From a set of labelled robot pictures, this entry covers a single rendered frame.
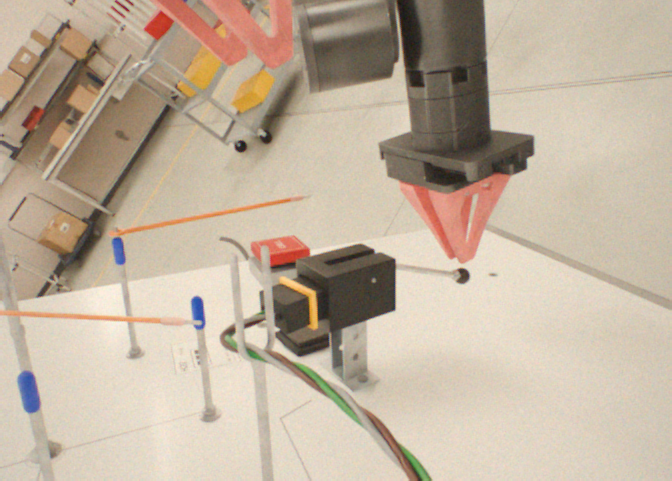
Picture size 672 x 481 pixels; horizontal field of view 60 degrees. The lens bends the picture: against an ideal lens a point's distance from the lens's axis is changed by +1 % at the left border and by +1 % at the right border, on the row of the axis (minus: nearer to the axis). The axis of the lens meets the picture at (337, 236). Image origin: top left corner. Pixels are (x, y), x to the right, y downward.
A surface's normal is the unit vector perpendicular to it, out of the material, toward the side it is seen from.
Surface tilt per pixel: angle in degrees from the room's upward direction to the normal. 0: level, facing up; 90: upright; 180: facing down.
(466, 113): 86
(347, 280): 98
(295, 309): 103
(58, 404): 50
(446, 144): 65
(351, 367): 98
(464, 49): 87
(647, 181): 0
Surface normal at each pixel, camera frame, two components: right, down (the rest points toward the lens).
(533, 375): -0.03, -0.95
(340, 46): 0.11, 0.29
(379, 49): 0.16, 0.57
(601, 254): -0.72, -0.50
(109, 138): 0.49, 0.14
